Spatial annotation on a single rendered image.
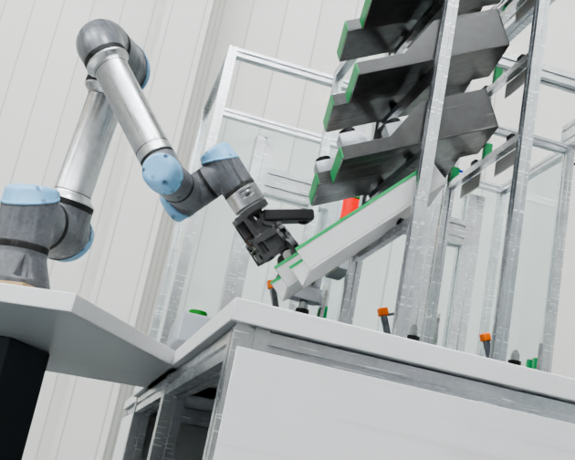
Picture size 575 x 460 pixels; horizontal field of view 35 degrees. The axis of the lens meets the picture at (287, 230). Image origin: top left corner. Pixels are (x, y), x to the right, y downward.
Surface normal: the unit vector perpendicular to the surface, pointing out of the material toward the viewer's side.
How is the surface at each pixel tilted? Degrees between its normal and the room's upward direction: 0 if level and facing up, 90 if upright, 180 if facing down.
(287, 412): 90
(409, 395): 90
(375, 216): 90
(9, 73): 90
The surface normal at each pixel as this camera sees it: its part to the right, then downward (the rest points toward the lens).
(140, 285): -0.24, -0.33
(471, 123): 0.07, -0.28
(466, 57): 0.24, 0.94
